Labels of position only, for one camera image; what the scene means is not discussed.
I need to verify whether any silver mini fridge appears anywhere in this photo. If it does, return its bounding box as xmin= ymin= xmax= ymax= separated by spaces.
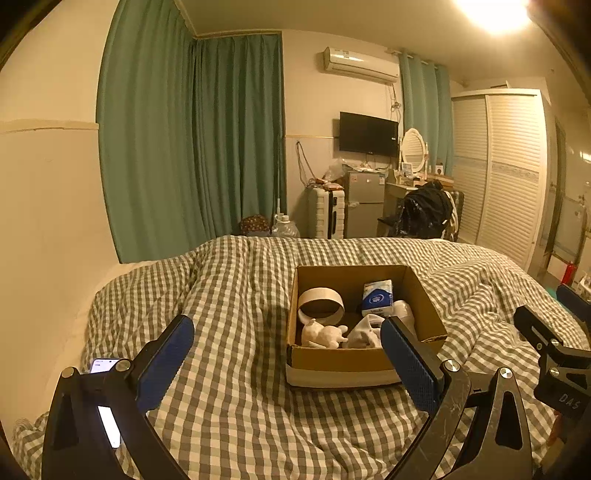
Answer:
xmin=344 ymin=171 xmax=386 ymax=238

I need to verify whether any red fire extinguisher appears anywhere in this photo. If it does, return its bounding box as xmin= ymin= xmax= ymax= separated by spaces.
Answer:
xmin=561 ymin=262 xmax=577 ymax=286

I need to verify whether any green curtain right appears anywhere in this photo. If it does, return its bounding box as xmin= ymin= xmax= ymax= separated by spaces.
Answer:
xmin=399 ymin=52 xmax=454 ymax=175

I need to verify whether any white louvered wardrobe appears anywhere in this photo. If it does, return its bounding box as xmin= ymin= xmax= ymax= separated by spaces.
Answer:
xmin=452 ymin=88 xmax=548 ymax=270

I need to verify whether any white plush toy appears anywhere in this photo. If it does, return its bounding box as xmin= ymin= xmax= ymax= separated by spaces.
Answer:
xmin=301 ymin=319 xmax=348 ymax=349

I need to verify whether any green curtain left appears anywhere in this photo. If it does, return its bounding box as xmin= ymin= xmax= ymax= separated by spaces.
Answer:
xmin=96 ymin=1 xmax=287 ymax=263

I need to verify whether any wooden dressing table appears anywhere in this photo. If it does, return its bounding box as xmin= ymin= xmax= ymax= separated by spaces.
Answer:
xmin=377 ymin=180 xmax=464 ymax=242

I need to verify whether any black wall television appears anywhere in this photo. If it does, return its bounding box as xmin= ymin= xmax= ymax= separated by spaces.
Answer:
xmin=339 ymin=112 xmax=399 ymax=157

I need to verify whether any white tape roll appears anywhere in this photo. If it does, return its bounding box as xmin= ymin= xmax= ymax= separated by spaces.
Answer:
xmin=297 ymin=287 xmax=345 ymax=326

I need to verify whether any brown cardboard box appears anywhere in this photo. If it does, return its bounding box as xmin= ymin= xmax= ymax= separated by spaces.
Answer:
xmin=286 ymin=265 xmax=447 ymax=389

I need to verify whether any white suitcase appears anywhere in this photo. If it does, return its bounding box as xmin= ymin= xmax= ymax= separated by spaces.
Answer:
xmin=308 ymin=188 xmax=346 ymax=239

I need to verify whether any brown patterned bag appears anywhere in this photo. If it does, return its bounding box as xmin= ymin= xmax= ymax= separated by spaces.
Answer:
xmin=238 ymin=214 xmax=271 ymax=237

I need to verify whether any white toothpaste tube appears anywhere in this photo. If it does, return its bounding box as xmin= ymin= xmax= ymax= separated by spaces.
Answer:
xmin=345 ymin=314 xmax=384 ymax=349

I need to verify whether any grey checkered duvet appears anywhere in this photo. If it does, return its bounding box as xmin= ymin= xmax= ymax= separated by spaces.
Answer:
xmin=12 ymin=234 xmax=591 ymax=480

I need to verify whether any smartphone with lit screen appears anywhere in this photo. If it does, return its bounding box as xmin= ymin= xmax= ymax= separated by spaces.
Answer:
xmin=88 ymin=357 xmax=123 ymax=450

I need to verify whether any large clear water bottle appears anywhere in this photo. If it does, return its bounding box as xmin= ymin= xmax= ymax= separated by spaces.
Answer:
xmin=271 ymin=213 xmax=301 ymax=238

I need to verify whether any white air conditioner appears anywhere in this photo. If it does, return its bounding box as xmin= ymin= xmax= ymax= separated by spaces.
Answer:
xmin=322 ymin=47 xmax=400 ymax=84

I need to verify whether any black clothes pile on chair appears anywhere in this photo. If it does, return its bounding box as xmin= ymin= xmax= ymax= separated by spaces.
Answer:
xmin=398 ymin=180 xmax=454 ymax=239

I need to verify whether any green curtain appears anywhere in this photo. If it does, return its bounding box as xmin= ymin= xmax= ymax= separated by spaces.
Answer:
xmin=96 ymin=1 xmax=287 ymax=263
xmin=399 ymin=52 xmax=454 ymax=175

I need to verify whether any white oval vanity mirror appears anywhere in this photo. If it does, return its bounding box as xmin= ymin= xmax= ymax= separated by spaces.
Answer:
xmin=401 ymin=128 xmax=428 ymax=180

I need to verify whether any white electric device bottle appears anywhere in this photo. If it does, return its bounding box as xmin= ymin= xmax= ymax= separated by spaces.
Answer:
xmin=393 ymin=300 xmax=416 ymax=335

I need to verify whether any blue tissue pack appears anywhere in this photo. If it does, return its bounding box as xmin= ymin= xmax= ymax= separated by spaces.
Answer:
xmin=361 ymin=279 xmax=394 ymax=316

